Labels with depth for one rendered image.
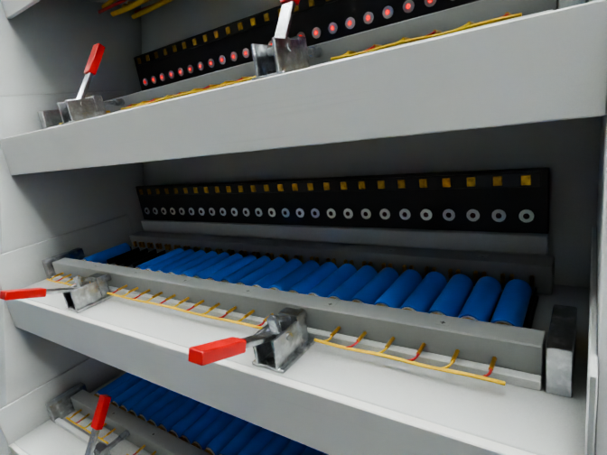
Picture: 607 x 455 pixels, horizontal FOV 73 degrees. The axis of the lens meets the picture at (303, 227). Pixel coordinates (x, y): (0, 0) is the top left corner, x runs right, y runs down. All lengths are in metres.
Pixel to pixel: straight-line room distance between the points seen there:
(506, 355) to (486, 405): 0.03
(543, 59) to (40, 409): 0.67
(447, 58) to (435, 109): 0.02
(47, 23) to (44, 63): 0.05
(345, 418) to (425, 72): 0.19
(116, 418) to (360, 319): 0.39
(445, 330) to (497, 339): 0.03
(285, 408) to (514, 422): 0.13
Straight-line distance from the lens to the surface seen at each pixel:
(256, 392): 0.30
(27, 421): 0.70
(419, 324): 0.27
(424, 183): 0.39
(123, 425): 0.59
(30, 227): 0.65
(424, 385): 0.27
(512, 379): 0.27
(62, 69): 0.69
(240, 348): 0.26
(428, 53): 0.23
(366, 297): 0.32
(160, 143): 0.36
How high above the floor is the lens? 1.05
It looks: 3 degrees down
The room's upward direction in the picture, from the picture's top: straight up
